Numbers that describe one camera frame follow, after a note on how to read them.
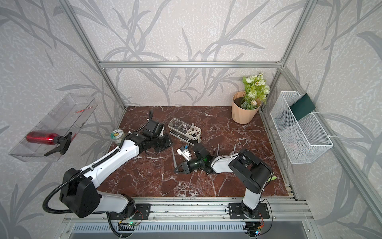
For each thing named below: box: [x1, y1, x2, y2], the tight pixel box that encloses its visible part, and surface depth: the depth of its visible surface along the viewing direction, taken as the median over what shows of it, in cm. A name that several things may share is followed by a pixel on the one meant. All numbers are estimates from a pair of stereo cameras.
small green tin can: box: [109, 128, 125, 145], surface depth 96 cm
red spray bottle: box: [26, 131, 73, 157], surface depth 57 cm
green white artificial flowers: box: [240, 72, 271, 111], surface depth 96 cm
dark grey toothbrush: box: [171, 145, 178, 169], surface depth 82 cm
